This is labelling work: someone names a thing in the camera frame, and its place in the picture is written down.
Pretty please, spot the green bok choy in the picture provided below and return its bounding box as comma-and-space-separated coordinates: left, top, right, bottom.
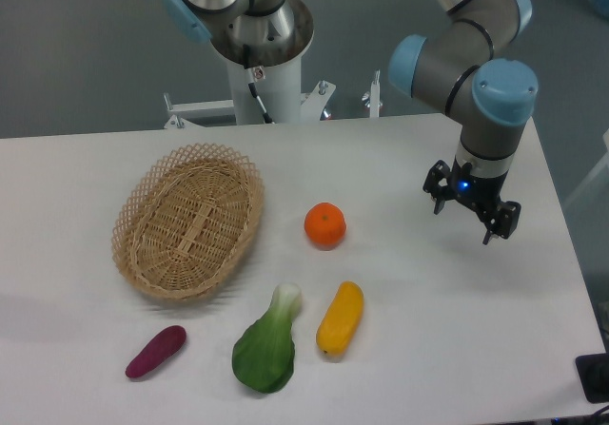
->
231, 282, 302, 394

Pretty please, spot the black device at table edge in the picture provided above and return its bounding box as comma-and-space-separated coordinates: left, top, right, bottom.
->
575, 353, 608, 404

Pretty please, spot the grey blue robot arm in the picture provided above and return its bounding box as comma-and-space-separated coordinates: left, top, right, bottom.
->
162, 0, 539, 239

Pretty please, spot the yellow mango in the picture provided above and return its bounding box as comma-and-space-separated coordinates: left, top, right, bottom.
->
316, 281, 364, 358

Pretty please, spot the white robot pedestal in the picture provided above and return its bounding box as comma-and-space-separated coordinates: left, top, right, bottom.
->
212, 0, 314, 100

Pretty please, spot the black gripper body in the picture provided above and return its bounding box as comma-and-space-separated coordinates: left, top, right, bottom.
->
442, 161, 507, 221

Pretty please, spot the orange mandarin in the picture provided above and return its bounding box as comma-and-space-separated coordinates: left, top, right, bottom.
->
304, 202, 347, 248

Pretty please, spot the woven wicker basket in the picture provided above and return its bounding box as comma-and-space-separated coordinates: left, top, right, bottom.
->
111, 144, 265, 300

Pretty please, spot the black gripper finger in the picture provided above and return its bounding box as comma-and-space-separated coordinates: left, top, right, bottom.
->
481, 201, 521, 245
422, 160, 450, 215

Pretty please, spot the black cable on pedestal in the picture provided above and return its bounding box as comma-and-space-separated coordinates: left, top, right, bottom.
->
242, 44, 277, 126

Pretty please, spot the purple sweet potato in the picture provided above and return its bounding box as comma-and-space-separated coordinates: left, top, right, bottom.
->
125, 325, 187, 379

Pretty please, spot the white mounting bracket frame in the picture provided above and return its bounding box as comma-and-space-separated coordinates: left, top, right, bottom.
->
162, 69, 384, 129

